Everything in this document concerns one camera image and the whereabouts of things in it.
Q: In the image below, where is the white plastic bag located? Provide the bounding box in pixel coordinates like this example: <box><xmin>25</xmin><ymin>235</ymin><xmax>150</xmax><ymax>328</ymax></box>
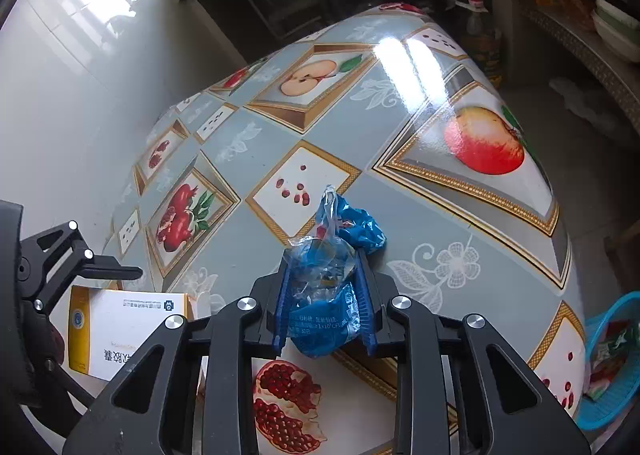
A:
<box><xmin>549</xmin><ymin>76</ymin><xmax>621</xmax><ymax>138</ymax></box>

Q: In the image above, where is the white and yellow carton box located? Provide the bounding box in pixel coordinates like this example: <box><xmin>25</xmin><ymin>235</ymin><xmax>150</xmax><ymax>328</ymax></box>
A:
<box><xmin>67</xmin><ymin>285</ymin><xmax>191</xmax><ymax>382</ymax></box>

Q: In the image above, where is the blue plastic basket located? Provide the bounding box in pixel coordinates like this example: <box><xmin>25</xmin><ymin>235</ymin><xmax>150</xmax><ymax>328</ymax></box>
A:
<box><xmin>574</xmin><ymin>291</ymin><xmax>640</xmax><ymax>432</ymax></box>

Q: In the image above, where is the green snack wrapper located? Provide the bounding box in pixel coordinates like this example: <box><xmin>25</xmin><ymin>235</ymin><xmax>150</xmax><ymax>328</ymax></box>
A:
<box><xmin>595</xmin><ymin>321</ymin><xmax>638</xmax><ymax>366</ymax></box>

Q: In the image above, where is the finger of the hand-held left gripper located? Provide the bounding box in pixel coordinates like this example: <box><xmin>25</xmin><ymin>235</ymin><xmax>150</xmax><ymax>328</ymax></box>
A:
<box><xmin>17</xmin><ymin>220</ymin><xmax>143</xmax><ymax>312</ymax></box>

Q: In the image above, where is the cooking oil bottle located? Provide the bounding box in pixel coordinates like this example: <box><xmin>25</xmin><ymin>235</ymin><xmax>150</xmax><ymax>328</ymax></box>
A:
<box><xmin>460</xmin><ymin>0</ymin><xmax>503</xmax><ymax>86</ymax></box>

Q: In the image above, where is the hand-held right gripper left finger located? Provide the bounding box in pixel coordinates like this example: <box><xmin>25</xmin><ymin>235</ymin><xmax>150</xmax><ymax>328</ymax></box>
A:
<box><xmin>61</xmin><ymin>245</ymin><xmax>297</xmax><ymax>455</ymax></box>

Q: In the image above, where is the blue plastic wrapper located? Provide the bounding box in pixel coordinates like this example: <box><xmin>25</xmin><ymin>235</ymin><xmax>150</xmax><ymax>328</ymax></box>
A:
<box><xmin>285</xmin><ymin>185</ymin><xmax>388</xmax><ymax>360</ymax></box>

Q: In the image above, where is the grey stone shelf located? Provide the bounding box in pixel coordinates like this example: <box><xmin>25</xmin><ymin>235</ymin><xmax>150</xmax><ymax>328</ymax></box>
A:
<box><xmin>520</xmin><ymin>0</ymin><xmax>640</xmax><ymax>136</ymax></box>

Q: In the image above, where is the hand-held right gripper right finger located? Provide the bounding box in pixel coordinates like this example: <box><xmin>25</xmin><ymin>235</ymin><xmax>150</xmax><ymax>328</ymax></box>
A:
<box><xmin>351</xmin><ymin>247</ymin><xmax>592</xmax><ymax>455</ymax></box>

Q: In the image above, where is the fruit printed tablecloth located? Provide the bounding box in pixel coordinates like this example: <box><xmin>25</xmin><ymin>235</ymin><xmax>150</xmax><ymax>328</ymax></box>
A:
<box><xmin>107</xmin><ymin>2</ymin><xmax>588</xmax><ymax>455</ymax></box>

